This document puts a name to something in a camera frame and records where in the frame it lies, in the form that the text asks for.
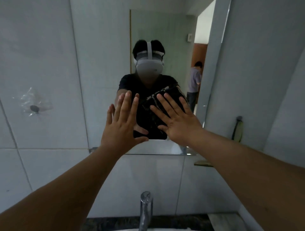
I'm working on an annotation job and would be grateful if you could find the person's right forearm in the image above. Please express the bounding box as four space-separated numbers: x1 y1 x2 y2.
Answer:
190 129 305 231

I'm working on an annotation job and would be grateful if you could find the person's right hand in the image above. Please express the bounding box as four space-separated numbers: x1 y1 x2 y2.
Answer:
149 93 204 147

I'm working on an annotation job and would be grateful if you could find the chrome faucet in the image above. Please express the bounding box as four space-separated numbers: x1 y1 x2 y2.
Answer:
139 191 153 231

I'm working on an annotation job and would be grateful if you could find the yellow squeegee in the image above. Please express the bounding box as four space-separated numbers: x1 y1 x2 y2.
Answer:
194 116 244 168

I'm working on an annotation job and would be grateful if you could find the frameless wall mirror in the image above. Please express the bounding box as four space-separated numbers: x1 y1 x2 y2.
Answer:
69 0 232 156

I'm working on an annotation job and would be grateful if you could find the clear adhesive wall hook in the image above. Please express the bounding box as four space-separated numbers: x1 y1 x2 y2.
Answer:
13 87 54 117

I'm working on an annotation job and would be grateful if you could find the black checked cloth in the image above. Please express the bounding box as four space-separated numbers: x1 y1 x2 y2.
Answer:
142 86 189 128

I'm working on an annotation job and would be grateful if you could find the person's left forearm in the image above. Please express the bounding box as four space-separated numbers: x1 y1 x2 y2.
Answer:
0 146 124 231

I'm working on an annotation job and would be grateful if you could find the person's left hand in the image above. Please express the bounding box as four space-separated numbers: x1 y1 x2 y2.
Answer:
100 90 149 159

